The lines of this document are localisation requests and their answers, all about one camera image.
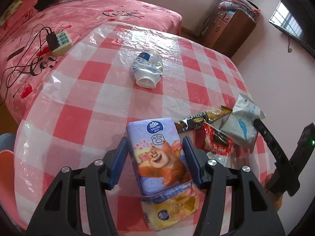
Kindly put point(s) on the blue cushioned stool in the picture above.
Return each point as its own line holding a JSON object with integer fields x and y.
{"x": 7, "y": 141}

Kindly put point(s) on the white power strip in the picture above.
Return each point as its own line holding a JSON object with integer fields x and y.
{"x": 64, "y": 43}

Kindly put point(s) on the black phone on bed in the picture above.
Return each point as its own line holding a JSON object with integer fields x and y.
{"x": 15, "y": 53}

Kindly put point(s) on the yellow tissue pack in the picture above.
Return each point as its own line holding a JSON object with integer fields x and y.
{"x": 170, "y": 207}

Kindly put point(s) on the coffee mix sachet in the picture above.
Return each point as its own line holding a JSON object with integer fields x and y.
{"x": 196, "y": 120}

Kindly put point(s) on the black silver snack bag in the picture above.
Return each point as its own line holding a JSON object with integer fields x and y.
{"x": 239, "y": 125}

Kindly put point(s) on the black charger adapter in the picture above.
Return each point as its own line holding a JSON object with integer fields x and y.
{"x": 52, "y": 41}

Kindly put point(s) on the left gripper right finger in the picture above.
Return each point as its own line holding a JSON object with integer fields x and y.
{"x": 252, "y": 212}

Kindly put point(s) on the grey curtain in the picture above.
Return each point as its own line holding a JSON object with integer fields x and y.
{"x": 204, "y": 23}

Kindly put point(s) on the person's right hand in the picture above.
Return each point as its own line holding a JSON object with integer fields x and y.
{"x": 277, "y": 200}

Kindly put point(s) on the wall mounted television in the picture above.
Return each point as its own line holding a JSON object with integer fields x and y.
{"x": 292, "y": 18}

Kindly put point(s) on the black clothing on bed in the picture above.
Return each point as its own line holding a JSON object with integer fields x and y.
{"x": 48, "y": 0}

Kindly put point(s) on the red white snack wrapper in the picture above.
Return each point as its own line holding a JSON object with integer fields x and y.
{"x": 218, "y": 146}

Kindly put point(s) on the crushed clear plastic bottle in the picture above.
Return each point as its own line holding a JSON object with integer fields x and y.
{"x": 147, "y": 69}

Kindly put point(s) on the pink folded quilt pillow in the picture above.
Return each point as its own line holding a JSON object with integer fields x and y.
{"x": 15, "y": 16}

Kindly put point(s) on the red white checkered tablecloth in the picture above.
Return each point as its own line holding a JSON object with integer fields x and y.
{"x": 85, "y": 103}

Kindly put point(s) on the purple bear tissue pack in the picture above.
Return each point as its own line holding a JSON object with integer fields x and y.
{"x": 157, "y": 155}

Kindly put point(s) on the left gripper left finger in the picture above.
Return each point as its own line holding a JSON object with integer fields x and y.
{"x": 58, "y": 212}

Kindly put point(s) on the pink bed with blanket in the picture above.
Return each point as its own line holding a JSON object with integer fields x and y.
{"x": 22, "y": 76}

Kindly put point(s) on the folded blankets on dresser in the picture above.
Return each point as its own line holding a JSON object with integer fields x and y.
{"x": 241, "y": 5}

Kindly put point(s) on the brown wooden dresser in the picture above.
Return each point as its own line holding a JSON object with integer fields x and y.
{"x": 228, "y": 31}

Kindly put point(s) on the pink plastic basin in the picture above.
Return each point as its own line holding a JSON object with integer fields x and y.
{"x": 8, "y": 198}

